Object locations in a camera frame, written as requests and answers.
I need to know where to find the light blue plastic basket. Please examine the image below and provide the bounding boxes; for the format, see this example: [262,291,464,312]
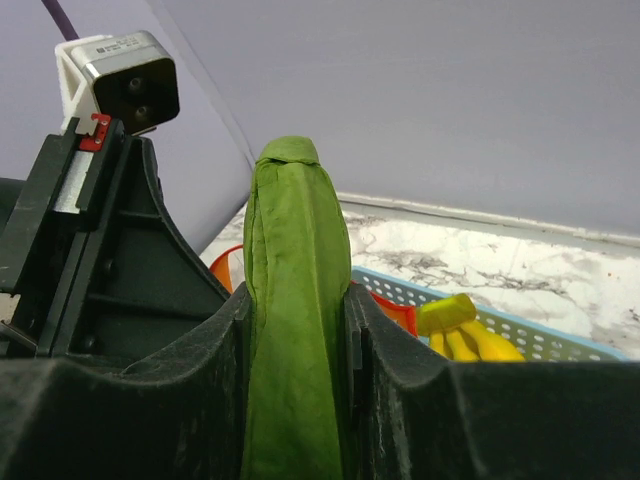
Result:
[352,267,628,362]

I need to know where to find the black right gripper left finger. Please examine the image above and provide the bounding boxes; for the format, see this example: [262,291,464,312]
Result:
[1,287,250,479]

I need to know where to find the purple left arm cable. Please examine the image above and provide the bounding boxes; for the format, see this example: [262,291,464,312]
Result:
[40,0,80,42]

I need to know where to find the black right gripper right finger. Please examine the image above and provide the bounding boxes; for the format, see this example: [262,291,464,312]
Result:
[344,284,639,479]

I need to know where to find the clear zip bag orange zipper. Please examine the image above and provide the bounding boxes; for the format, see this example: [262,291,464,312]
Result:
[209,244,418,337]

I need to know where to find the green leaf vegetable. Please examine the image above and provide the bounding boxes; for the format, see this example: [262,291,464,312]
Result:
[241,136,354,479]

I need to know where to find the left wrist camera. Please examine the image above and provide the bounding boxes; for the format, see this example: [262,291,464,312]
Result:
[54,30,180,135]

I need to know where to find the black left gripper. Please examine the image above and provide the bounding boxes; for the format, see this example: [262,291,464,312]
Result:
[1,117,229,368]

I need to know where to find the yellow banana bunch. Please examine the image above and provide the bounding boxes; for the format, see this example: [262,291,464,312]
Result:
[416,294,525,362]

